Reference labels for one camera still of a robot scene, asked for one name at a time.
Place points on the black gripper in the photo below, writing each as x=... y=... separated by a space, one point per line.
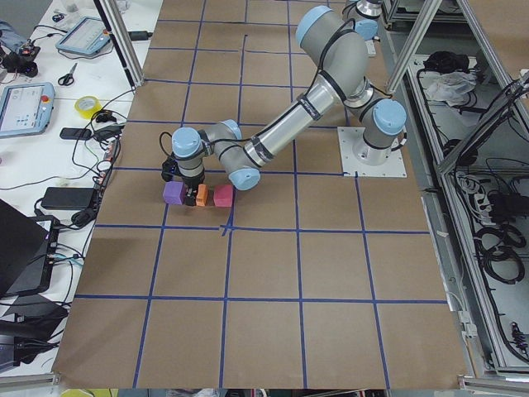
x=193 y=182

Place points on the orange foam cube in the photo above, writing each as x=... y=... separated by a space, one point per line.
x=201 y=197

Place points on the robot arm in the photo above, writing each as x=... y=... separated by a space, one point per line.
x=335 y=42
x=365 y=14

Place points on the purple foam cube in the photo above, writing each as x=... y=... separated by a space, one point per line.
x=174 y=192

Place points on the pink foam cube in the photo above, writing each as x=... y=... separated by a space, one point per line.
x=223 y=196

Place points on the black power brick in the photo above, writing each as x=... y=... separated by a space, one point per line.
x=67 y=198

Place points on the yellow tape roll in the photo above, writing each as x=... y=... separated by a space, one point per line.
x=87 y=106

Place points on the black laptop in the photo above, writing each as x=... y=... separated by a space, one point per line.
x=27 y=247

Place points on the blue teach pendant near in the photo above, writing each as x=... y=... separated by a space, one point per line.
x=26 y=109

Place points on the blue teach pendant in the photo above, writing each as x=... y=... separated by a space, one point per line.
x=26 y=109
x=86 y=38

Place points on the blue teach pendant far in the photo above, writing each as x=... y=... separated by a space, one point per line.
x=86 y=38

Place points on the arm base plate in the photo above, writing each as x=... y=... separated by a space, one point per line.
x=359 y=159

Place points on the black handled scissors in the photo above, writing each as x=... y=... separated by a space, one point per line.
x=68 y=78

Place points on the aluminium frame post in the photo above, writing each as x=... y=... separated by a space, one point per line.
x=116 y=28

